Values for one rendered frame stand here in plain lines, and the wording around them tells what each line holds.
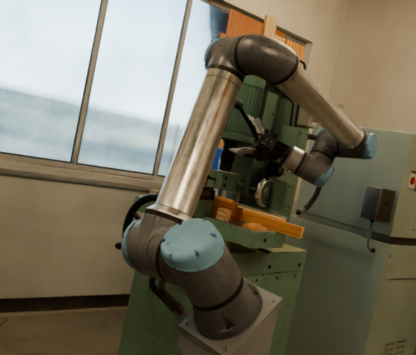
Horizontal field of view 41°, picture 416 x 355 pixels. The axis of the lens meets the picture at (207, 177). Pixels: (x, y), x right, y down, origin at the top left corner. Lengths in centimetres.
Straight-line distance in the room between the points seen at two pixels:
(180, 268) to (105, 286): 234
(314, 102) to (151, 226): 62
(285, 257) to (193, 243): 101
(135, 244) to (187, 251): 22
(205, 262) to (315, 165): 78
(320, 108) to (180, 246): 67
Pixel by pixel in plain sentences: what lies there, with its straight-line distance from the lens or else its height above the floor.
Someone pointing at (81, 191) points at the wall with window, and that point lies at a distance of 338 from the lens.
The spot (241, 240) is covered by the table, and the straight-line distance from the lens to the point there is 194.
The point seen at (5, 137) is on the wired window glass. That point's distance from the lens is 321.
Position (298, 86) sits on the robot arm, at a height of 138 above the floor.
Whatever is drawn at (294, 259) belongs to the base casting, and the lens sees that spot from 238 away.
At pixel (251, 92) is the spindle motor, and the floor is 139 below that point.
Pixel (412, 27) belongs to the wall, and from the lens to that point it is 467.
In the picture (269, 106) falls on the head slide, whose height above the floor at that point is 136.
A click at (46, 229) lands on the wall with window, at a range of 333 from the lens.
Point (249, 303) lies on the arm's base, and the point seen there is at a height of 78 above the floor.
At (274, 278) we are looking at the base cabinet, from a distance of 228.
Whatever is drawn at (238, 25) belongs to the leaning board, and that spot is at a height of 202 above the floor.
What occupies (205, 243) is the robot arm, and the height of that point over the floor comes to 92.
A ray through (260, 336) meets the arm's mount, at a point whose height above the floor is 70.
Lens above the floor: 115
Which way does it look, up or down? 3 degrees down
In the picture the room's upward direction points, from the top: 12 degrees clockwise
